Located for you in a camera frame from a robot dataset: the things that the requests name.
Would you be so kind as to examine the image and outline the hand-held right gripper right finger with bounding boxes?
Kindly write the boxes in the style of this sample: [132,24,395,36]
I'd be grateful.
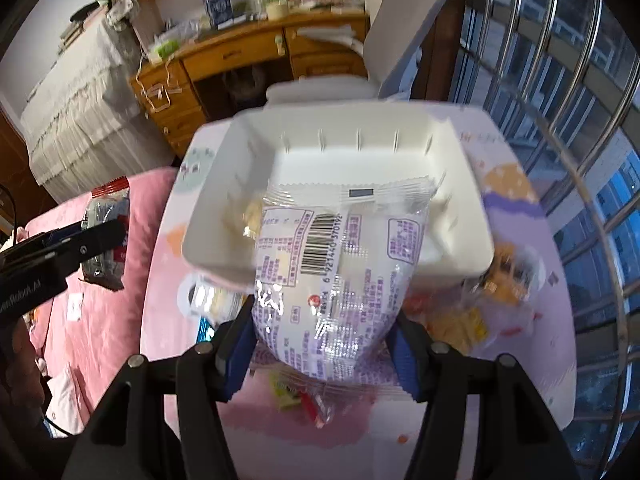
[385,310,581,480]

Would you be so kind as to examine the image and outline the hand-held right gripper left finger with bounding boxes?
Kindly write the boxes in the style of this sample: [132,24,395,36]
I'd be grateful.
[60,297,258,480]

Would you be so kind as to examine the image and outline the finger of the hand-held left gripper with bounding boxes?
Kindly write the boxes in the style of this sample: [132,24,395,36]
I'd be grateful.
[42,217,126,281]

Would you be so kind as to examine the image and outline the red-edged dark snack packet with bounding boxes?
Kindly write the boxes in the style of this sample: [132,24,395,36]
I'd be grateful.
[80,176,132,291]

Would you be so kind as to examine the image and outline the white yellow-print snack packet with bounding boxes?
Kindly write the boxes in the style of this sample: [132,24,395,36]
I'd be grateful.
[180,272,246,323]

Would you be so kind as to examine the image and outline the clear purple-print snack packet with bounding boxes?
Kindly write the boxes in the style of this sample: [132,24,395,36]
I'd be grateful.
[252,172,448,386]

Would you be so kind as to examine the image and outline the white plastic bin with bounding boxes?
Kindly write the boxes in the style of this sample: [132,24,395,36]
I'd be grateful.
[181,101,496,293]

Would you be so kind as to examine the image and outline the yellow-green candy packet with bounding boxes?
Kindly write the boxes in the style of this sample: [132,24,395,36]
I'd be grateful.
[269,375,301,411]

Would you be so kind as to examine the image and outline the orange cracker packet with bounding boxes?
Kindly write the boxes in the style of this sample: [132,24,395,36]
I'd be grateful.
[425,300,501,356]

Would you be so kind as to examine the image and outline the pink blanket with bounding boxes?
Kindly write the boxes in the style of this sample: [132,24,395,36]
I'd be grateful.
[25,167,181,436]

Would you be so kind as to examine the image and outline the red candy packet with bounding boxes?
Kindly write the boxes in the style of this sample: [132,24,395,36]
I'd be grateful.
[300,392,333,428]

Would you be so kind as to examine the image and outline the clear orange snack packet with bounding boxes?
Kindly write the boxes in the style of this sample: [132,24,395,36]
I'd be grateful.
[480,245,546,306]

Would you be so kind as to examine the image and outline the grey cloth cover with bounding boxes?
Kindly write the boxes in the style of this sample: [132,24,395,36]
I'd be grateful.
[20,12,176,203]

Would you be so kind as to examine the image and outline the clear plastic bag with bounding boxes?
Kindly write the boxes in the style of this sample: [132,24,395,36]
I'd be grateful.
[150,30,201,63]

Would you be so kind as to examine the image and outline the blue gift bag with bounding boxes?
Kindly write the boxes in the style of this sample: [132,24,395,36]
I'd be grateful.
[200,0,236,28]

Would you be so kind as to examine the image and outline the white chair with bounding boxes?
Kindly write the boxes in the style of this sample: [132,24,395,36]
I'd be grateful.
[265,0,458,106]

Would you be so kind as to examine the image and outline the metal window bars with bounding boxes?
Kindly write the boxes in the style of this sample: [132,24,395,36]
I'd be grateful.
[450,0,640,461]

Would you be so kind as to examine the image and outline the black cable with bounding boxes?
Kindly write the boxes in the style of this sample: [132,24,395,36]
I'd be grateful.
[42,410,76,438]

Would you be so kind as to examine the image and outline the white cable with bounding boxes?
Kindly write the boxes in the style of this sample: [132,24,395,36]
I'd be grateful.
[135,60,173,113]

